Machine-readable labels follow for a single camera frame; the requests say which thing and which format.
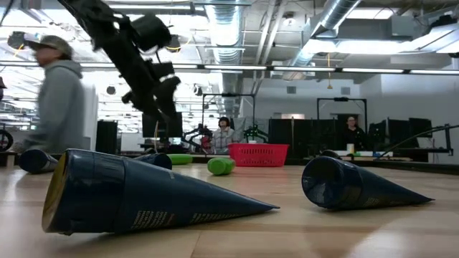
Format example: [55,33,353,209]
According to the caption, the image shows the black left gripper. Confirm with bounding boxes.
[120,59,182,121]

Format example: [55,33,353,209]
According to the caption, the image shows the green travel bottle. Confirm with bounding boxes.
[207,157,237,177]
[167,153,194,166]

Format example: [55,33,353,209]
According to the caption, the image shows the black computer monitor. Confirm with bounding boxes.
[141,111,184,139]

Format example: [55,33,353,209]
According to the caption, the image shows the black cabinet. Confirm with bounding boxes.
[95,120,119,155]

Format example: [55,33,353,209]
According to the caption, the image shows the black ceiling device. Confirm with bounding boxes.
[6,31,29,50]
[165,34,182,54]

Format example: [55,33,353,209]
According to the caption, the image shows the seated person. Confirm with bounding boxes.
[211,116,238,155]

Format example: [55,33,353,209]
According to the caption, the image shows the walking person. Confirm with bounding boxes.
[9,34,87,154]

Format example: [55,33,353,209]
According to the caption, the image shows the red plastic basket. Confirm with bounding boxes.
[227,143,290,168]

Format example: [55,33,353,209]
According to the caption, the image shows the black partition screen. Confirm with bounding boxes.
[268,118,346,158]

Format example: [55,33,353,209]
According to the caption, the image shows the black round wrapped puff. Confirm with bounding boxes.
[320,149,342,161]

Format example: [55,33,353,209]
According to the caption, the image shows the person at far desk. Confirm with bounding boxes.
[341,115,367,151]

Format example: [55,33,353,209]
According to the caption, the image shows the black background monitors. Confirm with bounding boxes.
[368,117,434,150]

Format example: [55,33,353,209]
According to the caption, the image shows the black metal stand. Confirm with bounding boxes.
[432,123,454,157]

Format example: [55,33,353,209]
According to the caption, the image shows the black background camera frame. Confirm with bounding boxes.
[316,96,369,125]
[201,92,257,126]

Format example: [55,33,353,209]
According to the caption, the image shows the silver ceiling duct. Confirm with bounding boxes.
[283,0,363,82]
[204,0,252,115]

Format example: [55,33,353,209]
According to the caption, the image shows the long black arm cable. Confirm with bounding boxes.
[379,123,459,159]

